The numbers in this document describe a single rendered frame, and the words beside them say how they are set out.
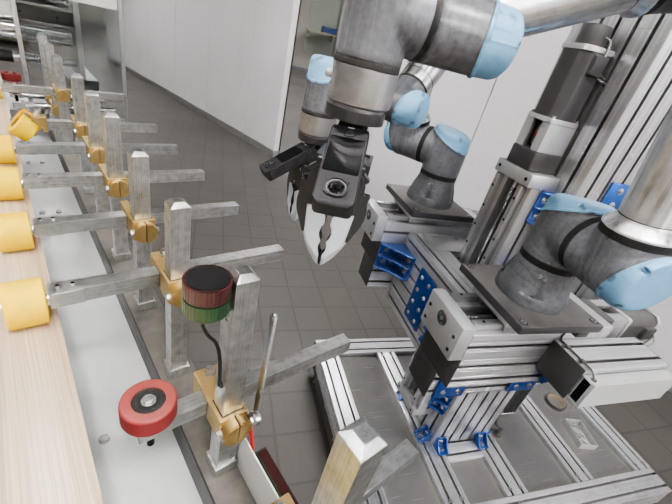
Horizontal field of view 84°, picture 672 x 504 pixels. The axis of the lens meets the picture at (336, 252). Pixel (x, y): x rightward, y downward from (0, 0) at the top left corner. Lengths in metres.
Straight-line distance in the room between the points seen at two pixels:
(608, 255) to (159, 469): 0.91
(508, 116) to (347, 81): 2.66
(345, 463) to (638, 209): 0.56
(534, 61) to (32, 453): 3.01
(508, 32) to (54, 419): 0.74
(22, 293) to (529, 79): 2.88
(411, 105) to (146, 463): 0.89
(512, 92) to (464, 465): 2.37
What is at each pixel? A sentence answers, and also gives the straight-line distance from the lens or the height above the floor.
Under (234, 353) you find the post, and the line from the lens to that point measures 0.57.
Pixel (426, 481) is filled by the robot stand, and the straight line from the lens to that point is 1.52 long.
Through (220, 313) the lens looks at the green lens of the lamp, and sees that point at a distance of 0.49.
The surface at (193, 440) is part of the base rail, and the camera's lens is 0.86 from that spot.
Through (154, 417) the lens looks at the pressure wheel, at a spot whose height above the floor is 0.91.
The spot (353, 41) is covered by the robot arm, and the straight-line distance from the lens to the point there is 0.43.
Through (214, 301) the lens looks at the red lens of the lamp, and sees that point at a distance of 0.47.
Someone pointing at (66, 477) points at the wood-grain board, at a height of 0.90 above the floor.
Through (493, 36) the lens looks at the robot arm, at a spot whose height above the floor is 1.46.
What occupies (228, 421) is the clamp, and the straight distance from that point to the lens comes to 0.68.
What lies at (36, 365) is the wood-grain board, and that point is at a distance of 0.75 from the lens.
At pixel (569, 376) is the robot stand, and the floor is 0.92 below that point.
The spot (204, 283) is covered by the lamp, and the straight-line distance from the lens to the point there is 0.47.
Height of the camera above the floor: 1.43
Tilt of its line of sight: 29 degrees down
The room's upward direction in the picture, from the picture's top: 14 degrees clockwise
